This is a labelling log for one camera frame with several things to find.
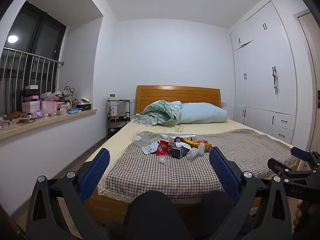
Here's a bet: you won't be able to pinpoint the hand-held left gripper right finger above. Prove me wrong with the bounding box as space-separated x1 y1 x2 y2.
209 146 294 240

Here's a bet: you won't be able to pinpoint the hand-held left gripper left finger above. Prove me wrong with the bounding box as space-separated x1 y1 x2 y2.
26 148 111 240

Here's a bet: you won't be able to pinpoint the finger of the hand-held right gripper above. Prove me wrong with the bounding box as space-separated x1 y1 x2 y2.
290 147 320 167
267 158 304 179

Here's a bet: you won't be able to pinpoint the yellow snack packet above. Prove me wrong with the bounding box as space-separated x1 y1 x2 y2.
182 137 213 153

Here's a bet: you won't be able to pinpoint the white printed packet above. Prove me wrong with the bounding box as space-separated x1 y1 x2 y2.
141 142 159 154

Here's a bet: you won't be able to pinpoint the person's right hand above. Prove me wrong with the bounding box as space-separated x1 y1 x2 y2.
295 200 308 230

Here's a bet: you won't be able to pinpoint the light blue pillow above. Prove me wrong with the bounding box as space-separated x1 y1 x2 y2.
180 102 228 124

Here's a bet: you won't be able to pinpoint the checkered blanket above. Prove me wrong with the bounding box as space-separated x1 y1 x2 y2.
98 128 298 204

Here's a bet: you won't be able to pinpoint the white appliance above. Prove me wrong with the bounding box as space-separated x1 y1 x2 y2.
111 102 125 119

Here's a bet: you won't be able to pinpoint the person's legs in black pants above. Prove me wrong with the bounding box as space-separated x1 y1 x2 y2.
107 190 253 240

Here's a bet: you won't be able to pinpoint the beige door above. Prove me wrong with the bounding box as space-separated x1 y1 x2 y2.
297 9 320 153

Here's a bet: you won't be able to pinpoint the black shelf cart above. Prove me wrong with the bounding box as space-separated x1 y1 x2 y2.
107 99 131 137

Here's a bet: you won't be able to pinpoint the pink bag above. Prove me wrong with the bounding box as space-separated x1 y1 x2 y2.
40 101 58 115

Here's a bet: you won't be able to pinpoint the green floral quilt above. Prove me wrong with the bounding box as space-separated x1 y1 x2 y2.
134 100 183 127

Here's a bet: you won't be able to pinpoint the wooden bed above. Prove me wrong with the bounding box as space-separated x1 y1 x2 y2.
84 85 299 227

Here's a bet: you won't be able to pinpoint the stack of pink white boxes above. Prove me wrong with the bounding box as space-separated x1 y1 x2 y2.
21 85 41 114

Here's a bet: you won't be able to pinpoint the white wardrobe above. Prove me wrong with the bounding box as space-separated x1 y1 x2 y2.
229 0 298 144

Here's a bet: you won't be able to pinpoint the metal window railing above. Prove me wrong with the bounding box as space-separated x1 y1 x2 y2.
0 47 65 117

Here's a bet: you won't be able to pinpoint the dark window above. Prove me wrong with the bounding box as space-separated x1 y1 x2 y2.
0 1 67 115

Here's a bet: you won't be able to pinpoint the hanging strap on wardrobe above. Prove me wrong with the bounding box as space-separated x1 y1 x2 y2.
272 66 279 95

